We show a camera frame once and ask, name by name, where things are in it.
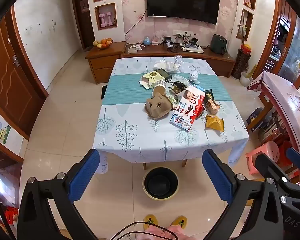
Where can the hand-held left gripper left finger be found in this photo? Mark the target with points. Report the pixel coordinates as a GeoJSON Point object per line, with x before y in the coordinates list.
{"type": "Point", "coordinates": [86, 175]}

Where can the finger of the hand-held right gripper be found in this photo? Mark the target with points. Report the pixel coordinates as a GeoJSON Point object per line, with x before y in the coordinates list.
{"type": "Point", "coordinates": [265, 163]}
{"type": "Point", "coordinates": [297, 158]}

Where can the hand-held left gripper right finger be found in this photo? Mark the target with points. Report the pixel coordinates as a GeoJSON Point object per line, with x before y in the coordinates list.
{"type": "Point", "coordinates": [216, 177]}

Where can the black yellow-rimmed trash bin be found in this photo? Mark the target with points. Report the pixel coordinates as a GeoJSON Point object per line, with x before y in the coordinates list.
{"type": "Point", "coordinates": [161, 183]}

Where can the black gold foil wrapper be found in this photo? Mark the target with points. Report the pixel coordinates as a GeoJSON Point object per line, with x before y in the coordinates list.
{"type": "Point", "coordinates": [178, 86]}

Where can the grey checkered paper cup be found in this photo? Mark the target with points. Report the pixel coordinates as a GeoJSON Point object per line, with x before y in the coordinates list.
{"type": "Point", "coordinates": [160, 87]}

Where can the clear plastic bottle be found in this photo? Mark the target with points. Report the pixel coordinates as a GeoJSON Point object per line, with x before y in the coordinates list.
{"type": "Point", "coordinates": [178, 59]}

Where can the pink plastic stool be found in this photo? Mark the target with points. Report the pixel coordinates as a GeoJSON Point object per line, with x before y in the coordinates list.
{"type": "Point", "coordinates": [263, 155]}

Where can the blue cardboard box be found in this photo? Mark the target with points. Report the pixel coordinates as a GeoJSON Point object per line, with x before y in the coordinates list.
{"type": "Point", "coordinates": [255, 120]}

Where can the yellow snack packet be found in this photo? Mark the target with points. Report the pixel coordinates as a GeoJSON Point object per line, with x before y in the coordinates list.
{"type": "Point", "coordinates": [215, 123]}

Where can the yellow slipper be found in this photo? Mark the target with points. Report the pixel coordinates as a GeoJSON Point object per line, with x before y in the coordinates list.
{"type": "Point", "coordinates": [150, 221]}
{"type": "Point", "coordinates": [179, 222]}

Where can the wooden dining table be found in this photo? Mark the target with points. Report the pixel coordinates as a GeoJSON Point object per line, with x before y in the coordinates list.
{"type": "Point", "coordinates": [145, 166]}

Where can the leaf-print tablecloth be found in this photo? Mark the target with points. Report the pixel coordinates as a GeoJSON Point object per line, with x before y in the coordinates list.
{"type": "Point", "coordinates": [130, 130]}

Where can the pink-cloth covered table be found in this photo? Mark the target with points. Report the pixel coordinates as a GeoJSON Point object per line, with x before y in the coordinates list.
{"type": "Point", "coordinates": [282, 95]}

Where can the blue white snack packet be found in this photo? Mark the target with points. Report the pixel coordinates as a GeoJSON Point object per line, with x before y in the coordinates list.
{"type": "Point", "coordinates": [180, 122]}

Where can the brown snack box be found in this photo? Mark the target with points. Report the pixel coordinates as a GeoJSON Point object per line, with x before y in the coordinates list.
{"type": "Point", "coordinates": [212, 105]}

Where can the white red chocolate box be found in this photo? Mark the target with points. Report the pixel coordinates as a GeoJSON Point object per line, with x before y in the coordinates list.
{"type": "Point", "coordinates": [190, 100]}

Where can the dark green small box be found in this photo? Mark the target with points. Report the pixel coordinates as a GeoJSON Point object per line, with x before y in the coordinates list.
{"type": "Point", "coordinates": [208, 95]}

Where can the dark wooden furniture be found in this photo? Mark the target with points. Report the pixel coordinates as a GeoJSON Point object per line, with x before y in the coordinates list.
{"type": "Point", "coordinates": [2, 177]}

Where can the white bucket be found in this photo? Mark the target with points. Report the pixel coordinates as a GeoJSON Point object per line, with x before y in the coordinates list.
{"type": "Point", "coordinates": [246, 80]}

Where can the green wrapper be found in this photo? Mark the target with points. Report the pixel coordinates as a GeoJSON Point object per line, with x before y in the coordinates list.
{"type": "Point", "coordinates": [175, 100]}

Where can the brown pulp cup carrier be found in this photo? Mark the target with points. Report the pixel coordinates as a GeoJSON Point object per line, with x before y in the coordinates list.
{"type": "Point", "coordinates": [156, 107]}

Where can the black tall woven basket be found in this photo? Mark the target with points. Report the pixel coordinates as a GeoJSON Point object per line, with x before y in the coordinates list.
{"type": "Point", "coordinates": [240, 65]}

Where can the white crumpled wrapper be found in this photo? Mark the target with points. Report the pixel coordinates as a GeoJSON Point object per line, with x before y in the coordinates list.
{"type": "Point", "coordinates": [193, 75]}

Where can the wooden drawer cabinet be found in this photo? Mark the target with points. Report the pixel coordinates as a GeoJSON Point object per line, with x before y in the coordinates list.
{"type": "Point", "coordinates": [102, 65]}

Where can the wooden television console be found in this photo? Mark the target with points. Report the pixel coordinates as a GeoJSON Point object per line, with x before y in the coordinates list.
{"type": "Point", "coordinates": [215, 60]}

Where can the brown wooden door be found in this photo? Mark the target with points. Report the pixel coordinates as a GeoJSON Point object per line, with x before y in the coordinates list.
{"type": "Point", "coordinates": [12, 85]}

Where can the wooden glass door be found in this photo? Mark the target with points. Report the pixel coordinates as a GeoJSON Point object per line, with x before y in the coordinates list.
{"type": "Point", "coordinates": [290, 42]}

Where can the white crumpled tissue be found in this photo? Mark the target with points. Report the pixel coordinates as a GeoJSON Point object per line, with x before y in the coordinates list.
{"type": "Point", "coordinates": [168, 66]}

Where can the dark green air fryer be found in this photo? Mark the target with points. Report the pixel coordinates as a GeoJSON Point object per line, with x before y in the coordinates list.
{"type": "Point", "coordinates": [218, 43]}

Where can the white set-top box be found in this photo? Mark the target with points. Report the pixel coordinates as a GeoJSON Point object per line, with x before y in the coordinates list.
{"type": "Point", "coordinates": [193, 50]}

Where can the fruit bowl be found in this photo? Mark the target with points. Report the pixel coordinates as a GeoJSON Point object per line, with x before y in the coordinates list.
{"type": "Point", "coordinates": [103, 43]}

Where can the pink figurine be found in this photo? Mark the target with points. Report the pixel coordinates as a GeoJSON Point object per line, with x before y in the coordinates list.
{"type": "Point", "coordinates": [139, 42]}

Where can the blue figurine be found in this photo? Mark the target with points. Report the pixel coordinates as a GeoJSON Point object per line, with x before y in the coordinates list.
{"type": "Point", "coordinates": [147, 40]}

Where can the dark wooden door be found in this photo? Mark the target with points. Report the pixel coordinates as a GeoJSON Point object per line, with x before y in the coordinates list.
{"type": "Point", "coordinates": [83, 25]}

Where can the pink dumbbell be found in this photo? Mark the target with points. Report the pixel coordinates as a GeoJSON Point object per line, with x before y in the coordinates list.
{"type": "Point", "coordinates": [109, 18]}
{"type": "Point", "coordinates": [102, 20]}

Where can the flat screen television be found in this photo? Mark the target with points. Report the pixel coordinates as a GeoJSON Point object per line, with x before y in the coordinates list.
{"type": "Point", "coordinates": [182, 0]}

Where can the animal wall poster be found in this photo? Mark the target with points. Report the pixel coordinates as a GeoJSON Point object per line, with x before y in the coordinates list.
{"type": "Point", "coordinates": [0, 130]}

